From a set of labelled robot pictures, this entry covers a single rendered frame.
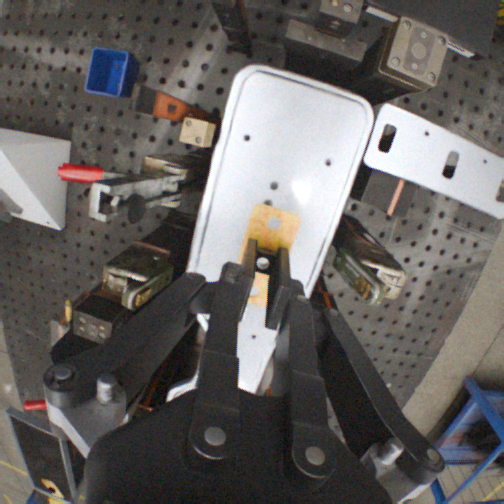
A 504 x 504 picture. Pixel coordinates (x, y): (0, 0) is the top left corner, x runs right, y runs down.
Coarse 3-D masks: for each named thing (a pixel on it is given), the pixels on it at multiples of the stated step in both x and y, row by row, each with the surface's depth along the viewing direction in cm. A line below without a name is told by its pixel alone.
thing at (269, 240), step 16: (256, 208) 23; (272, 208) 22; (256, 224) 23; (288, 224) 23; (272, 240) 23; (288, 240) 23; (240, 256) 24; (272, 256) 23; (256, 272) 24; (256, 304) 25
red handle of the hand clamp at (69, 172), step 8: (64, 168) 32; (72, 168) 33; (80, 168) 34; (88, 168) 34; (96, 168) 35; (64, 176) 33; (72, 176) 33; (80, 176) 34; (88, 176) 34; (96, 176) 35; (104, 176) 36; (112, 176) 36; (120, 176) 36; (168, 184) 40; (176, 184) 41; (168, 192) 41
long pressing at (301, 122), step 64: (256, 64) 40; (256, 128) 43; (320, 128) 43; (256, 192) 47; (320, 192) 46; (192, 256) 51; (320, 256) 50; (256, 320) 55; (192, 384) 61; (256, 384) 61
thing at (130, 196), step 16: (128, 176) 31; (144, 176) 34; (160, 176) 36; (176, 176) 39; (96, 192) 26; (112, 192) 27; (128, 192) 31; (144, 192) 34; (160, 192) 38; (176, 192) 42; (96, 208) 27; (112, 208) 27; (128, 208) 26; (144, 208) 28
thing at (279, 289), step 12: (288, 252) 22; (276, 264) 21; (288, 264) 20; (276, 276) 19; (288, 276) 18; (276, 288) 18; (288, 288) 17; (276, 300) 17; (276, 312) 17; (276, 324) 17
